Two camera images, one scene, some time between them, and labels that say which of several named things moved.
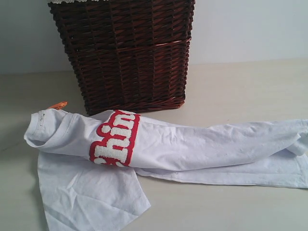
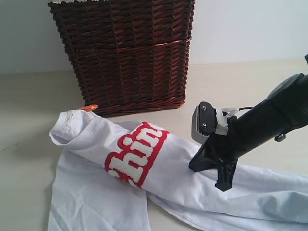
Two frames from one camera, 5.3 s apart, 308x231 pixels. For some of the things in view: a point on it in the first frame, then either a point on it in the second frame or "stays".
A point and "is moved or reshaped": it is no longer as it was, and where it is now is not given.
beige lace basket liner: (60, 1) stays
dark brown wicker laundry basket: (130, 55) stays
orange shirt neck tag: (59, 106) -> (89, 108)
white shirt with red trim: (88, 163) is moved or reshaped
